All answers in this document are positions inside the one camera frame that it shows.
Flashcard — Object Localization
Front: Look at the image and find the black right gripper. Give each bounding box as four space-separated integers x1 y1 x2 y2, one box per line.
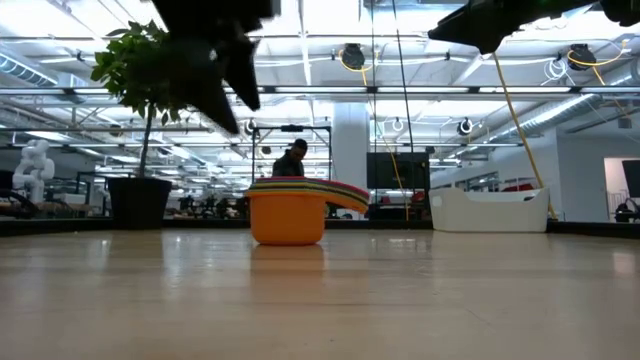
428 0 596 55

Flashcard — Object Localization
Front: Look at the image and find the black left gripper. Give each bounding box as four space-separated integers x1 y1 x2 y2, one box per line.
152 0 281 135

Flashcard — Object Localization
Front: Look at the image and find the orange measuring cup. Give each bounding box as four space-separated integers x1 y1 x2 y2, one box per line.
244 192 370 247

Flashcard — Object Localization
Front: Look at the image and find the white plastic basket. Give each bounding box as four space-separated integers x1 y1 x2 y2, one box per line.
428 187 551 234

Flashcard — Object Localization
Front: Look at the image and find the green leafy potted tree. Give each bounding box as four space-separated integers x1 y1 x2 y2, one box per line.
90 19 211 179

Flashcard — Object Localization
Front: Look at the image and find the person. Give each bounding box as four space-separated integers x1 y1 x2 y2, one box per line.
272 138 310 178

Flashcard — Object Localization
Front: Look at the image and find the white building pillar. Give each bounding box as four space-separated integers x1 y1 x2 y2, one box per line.
332 102 371 194

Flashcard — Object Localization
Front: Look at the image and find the black plant pot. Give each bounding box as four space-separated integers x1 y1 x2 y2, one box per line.
106 176 174 231

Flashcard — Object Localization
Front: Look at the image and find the black screen by doorway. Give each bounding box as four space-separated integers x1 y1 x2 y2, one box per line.
621 159 640 199

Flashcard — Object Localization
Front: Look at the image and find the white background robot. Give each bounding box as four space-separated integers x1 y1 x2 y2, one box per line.
12 138 56 202

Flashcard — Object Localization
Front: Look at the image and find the black background frame rig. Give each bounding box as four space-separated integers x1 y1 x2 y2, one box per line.
251 125 333 181

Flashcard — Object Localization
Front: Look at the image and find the black hanging cable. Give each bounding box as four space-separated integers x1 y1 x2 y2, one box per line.
391 0 416 154

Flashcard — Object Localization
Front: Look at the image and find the black ceiling cable reel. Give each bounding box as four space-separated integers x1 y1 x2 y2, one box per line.
568 43 597 72
341 43 366 71

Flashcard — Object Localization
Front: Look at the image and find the yellow hanging cable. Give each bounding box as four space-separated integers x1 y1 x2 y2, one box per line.
492 52 560 221

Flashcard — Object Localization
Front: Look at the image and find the black aluminium table frame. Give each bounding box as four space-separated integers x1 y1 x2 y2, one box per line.
0 217 640 239

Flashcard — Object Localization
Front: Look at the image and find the black wall monitor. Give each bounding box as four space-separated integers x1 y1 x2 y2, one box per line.
366 152 431 190

